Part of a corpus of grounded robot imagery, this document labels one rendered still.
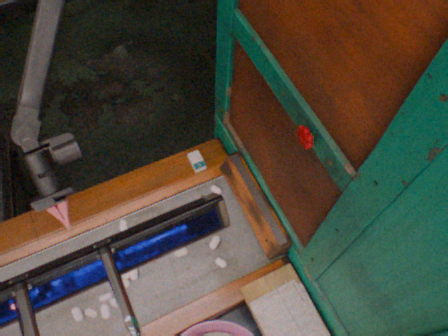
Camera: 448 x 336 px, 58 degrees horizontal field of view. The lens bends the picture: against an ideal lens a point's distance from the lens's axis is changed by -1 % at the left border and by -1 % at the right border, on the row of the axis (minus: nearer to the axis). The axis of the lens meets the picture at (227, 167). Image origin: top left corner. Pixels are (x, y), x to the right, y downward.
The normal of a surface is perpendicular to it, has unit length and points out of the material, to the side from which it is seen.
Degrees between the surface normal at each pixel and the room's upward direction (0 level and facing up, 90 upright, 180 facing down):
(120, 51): 0
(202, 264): 0
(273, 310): 0
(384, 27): 90
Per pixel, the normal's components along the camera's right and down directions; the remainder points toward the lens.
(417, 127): -0.90, 0.37
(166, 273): 0.04, -0.48
